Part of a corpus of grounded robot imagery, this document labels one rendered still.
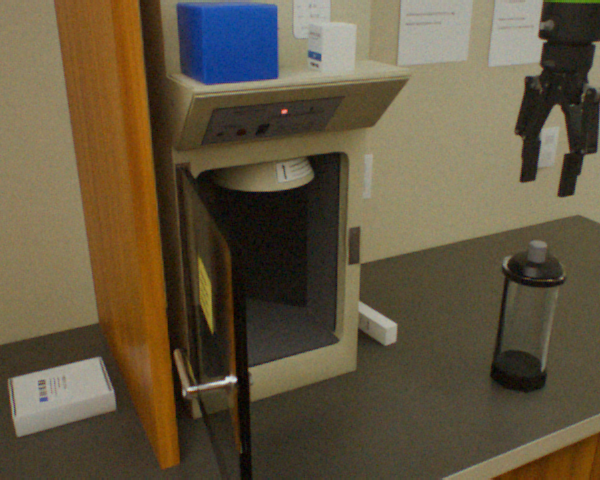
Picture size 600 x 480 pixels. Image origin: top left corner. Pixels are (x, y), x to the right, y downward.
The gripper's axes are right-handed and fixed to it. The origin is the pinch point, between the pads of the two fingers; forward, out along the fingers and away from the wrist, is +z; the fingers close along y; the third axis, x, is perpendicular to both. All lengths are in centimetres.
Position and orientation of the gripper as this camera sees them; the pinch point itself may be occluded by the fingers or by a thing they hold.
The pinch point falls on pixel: (548, 172)
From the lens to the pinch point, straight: 112.9
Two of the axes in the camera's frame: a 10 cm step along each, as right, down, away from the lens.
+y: 4.5, 3.5, -8.2
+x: 8.9, -1.7, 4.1
